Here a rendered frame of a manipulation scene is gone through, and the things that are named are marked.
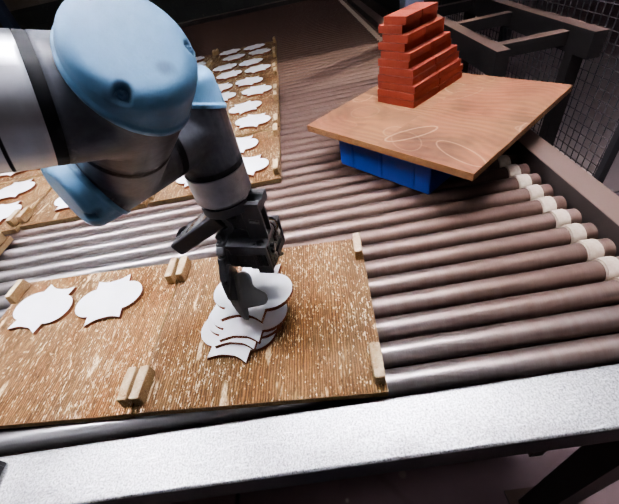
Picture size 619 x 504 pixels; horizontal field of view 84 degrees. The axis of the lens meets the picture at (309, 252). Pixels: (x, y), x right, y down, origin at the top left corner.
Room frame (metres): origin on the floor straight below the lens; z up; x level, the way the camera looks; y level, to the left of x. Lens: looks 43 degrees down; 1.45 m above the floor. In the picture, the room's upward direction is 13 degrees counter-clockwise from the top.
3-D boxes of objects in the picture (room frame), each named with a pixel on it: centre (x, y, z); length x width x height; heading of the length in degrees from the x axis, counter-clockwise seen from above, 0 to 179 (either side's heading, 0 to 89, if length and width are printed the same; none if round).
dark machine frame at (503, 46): (2.71, -1.11, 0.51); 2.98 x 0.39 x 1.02; 176
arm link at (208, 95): (0.40, 0.09, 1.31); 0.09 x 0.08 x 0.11; 133
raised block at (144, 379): (0.31, 0.32, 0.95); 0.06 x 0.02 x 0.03; 172
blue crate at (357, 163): (0.88, -0.36, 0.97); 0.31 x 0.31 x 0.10; 34
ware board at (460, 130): (0.90, -0.42, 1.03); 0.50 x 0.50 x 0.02; 34
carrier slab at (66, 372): (0.48, 0.52, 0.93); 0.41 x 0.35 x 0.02; 82
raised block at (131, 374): (0.32, 0.34, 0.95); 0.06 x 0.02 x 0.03; 172
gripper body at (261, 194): (0.40, 0.08, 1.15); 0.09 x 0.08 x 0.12; 70
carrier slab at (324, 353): (0.42, 0.11, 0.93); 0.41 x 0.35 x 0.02; 82
